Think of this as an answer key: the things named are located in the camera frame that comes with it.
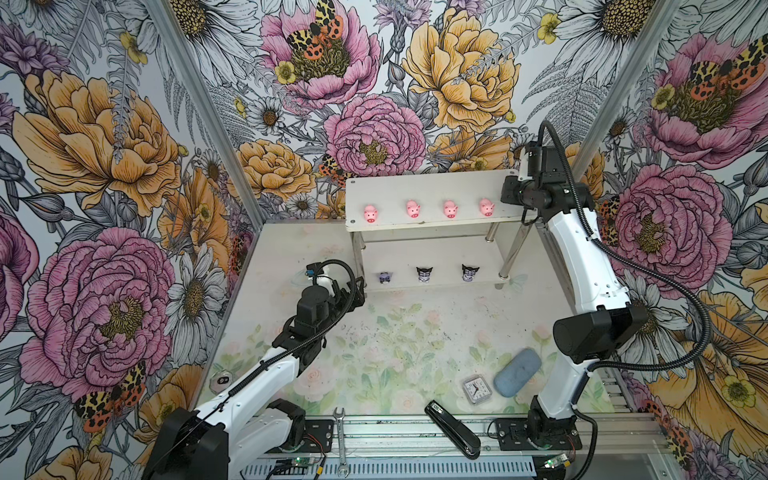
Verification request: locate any pink toy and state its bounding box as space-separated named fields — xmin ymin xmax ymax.
xmin=443 ymin=200 xmax=458 ymax=219
xmin=363 ymin=205 xmax=378 ymax=224
xmin=406 ymin=200 xmax=421 ymax=218
xmin=479 ymin=198 xmax=495 ymax=217

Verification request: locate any black white kuromi toy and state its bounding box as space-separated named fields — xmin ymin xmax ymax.
xmin=416 ymin=267 xmax=433 ymax=283

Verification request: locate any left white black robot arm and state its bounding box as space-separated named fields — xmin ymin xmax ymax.
xmin=142 ymin=273 xmax=365 ymax=479

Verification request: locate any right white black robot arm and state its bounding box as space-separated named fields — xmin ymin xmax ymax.
xmin=499 ymin=142 xmax=648 ymax=449

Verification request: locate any white two-tier shelf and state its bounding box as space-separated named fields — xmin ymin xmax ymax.
xmin=345 ymin=170 xmax=523 ymax=293

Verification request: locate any silver drink can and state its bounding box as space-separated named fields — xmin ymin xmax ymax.
xmin=209 ymin=370 xmax=233 ymax=394

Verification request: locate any green circuit board left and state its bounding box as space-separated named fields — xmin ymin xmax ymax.
xmin=274 ymin=457 xmax=323 ymax=470

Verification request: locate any green circuit board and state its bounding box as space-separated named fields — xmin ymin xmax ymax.
xmin=274 ymin=457 xmax=323 ymax=470
xmin=542 ymin=453 xmax=571 ymax=469

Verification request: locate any silver wrench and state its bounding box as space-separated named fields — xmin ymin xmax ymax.
xmin=333 ymin=407 xmax=350 ymax=478

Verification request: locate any small square white clock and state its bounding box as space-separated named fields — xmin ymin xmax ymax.
xmin=462 ymin=375 xmax=493 ymax=405

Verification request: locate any black stapler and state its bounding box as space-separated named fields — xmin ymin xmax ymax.
xmin=424 ymin=400 xmax=481 ymax=460

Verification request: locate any green circuit board right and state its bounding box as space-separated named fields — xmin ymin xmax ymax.
xmin=542 ymin=453 xmax=571 ymax=469

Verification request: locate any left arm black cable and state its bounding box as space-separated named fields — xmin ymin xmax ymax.
xmin=161 ymin=259 xmax=360 ymax=457

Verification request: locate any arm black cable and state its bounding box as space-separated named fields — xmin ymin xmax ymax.
xmin=161 ymin=259 xmax=360 ymax=457
xmin=536 ymin=119 xmax=713 ymax=480

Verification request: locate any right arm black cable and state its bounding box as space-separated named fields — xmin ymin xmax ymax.
xmin=536 ymin=119 xmax=713 ymax=480

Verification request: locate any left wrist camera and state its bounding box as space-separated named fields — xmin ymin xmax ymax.
xmin=305 ymin=262 xmax=336 ymax=297

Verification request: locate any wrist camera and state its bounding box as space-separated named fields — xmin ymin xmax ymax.
xmin=305 ymin=262 xmax=336 ymax=297
xmin=518 ymin=142 xmax=539 ymax=181

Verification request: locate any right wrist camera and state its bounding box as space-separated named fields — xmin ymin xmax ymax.
xmin=518 ymin=142 xmax=539 ymax=181

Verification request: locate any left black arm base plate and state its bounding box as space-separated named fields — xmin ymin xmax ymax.
xmin=297 ymin=418 xmax=336 ymax=454

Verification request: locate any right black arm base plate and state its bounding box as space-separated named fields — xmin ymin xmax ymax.
xmin=490 ymin=417 xmax=583 ymax=451

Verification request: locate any aluminium front rail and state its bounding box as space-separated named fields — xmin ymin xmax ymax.
xmin=226 ymin=414 xmax=685 ymax=479

